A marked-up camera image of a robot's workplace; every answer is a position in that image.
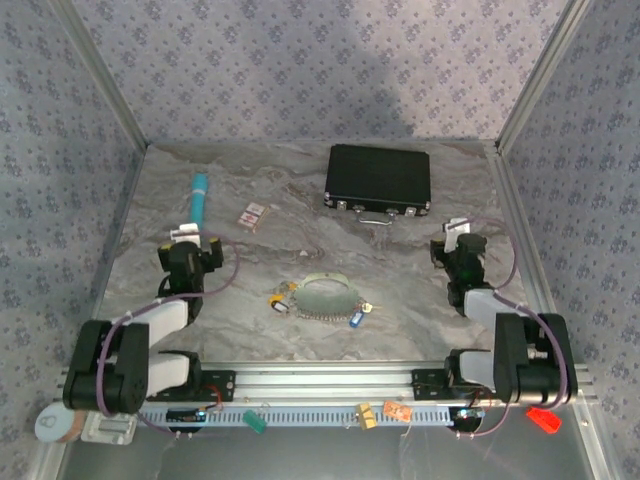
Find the right circuit board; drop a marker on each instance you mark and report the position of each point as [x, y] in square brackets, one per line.
[468, 413]

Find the yellow key tag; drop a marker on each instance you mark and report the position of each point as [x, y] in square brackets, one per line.
[366, 416]

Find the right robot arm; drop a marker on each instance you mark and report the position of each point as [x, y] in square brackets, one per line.
[520, 360]

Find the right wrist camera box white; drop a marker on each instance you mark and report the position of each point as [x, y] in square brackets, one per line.
[456, 234]

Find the left circuit board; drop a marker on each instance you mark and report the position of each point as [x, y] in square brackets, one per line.
[186, 415]

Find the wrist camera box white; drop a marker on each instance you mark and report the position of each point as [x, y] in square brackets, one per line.
[456, 234]
[185, 235]

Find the teal plastic tube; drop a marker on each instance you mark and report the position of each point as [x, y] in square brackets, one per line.
[199, 195]

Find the red plastic block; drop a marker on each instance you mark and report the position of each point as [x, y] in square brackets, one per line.
[542, 421]

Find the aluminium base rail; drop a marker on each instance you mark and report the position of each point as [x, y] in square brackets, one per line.
[325, 380]

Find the large metal keyring with keys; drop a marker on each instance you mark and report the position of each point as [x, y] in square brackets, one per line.
[325, 302]

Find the circuit board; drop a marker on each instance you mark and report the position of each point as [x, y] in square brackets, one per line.
[186, 415]
[468, 413]

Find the key with blue tag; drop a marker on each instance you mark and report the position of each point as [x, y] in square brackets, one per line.
[355, 318]

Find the orange key tag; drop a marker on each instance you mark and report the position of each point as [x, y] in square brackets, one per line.
[398, 411]

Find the tape roll with white cap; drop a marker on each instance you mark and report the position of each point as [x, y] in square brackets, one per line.
[52, 426]

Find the key with yellow tag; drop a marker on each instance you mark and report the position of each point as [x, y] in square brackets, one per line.
[273, 300]

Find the small red white matchbox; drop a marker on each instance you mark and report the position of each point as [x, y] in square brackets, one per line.
[253, 216]

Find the aluminium frame post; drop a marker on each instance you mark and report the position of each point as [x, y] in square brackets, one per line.
[101, 70]
[544, 70]

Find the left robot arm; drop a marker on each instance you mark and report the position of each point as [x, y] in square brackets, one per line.
[125, 370]

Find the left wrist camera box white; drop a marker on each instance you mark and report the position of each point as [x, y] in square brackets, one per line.
[185, 235]

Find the aluminium side rail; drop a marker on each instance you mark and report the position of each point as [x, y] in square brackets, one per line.
[512, 200]
[126, 207]

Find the key with black tag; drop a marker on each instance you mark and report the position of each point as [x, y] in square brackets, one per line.
[282, 305]

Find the green key tag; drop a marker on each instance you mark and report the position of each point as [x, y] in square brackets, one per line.
[255, 422]

